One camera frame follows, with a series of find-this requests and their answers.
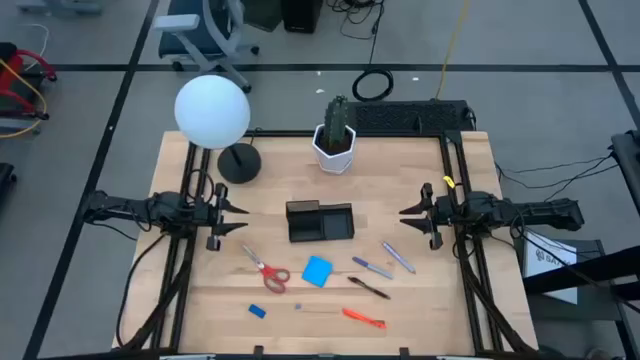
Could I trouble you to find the hanging yellow cable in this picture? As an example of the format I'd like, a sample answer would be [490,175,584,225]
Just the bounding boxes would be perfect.
[433,0,472,101]

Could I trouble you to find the coiled black cable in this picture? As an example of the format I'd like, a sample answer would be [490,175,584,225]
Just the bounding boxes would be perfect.
[351,68,395,103]

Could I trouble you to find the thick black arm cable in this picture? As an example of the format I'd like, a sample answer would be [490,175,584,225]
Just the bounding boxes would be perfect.
[115,230,171,349]

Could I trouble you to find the orange-red pen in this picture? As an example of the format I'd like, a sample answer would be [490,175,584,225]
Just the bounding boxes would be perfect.
[341,307,388,330]

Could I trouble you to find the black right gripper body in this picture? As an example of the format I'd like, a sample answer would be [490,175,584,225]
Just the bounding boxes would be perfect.
[422,182,471,251]

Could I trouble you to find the white hexagonal plant pot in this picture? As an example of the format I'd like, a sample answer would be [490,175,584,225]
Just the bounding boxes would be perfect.
[311,123,358,176]

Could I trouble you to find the white globe table lamp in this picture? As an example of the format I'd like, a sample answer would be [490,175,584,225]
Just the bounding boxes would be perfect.
[173,73,263,185]

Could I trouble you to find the black aluminium table frame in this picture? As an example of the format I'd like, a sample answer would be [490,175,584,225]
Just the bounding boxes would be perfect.
[112,128,539,359]

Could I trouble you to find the black computer tower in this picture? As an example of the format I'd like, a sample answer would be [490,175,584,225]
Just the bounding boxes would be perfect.
[280,0,324,35]

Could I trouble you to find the slim lavender grey pen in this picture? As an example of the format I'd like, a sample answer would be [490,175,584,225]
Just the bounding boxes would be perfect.
[380,240,417,275]

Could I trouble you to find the red handled scissors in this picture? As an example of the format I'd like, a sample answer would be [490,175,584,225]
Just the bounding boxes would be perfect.
[241,243,292,295]

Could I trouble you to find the purple capped grey marker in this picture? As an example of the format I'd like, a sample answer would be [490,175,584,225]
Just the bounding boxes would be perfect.
[351,255,395,281]

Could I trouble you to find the black pen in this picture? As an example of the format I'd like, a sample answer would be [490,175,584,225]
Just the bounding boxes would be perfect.
[347,275,392,301]

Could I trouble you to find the white printed paper sheet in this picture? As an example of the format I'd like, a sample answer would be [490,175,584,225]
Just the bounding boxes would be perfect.
[522,230,579,305]

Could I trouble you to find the blue cloth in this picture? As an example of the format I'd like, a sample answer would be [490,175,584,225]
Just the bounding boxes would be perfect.
[300,255,335,289]

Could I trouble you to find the red cart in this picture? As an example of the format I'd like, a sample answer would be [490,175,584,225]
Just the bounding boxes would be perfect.
[0,42,58,124]

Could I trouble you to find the dark grey box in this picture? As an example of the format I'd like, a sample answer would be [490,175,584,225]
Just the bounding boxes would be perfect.
[242,0,284,33]

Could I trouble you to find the grey blue office chair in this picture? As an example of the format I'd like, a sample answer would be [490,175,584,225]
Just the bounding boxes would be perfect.
[152,0,261,95]

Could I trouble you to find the green cactus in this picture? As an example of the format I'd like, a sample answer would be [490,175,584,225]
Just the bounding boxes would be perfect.
[322,94,350,145]

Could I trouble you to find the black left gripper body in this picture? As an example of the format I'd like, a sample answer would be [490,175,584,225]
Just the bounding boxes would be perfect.
[192,182,230,252]

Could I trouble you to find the black mesh desk organizer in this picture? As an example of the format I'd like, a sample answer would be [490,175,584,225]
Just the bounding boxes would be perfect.
[285,199,356,244]

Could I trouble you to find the dark side table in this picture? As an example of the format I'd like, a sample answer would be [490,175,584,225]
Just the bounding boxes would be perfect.
[519,238,640,321]

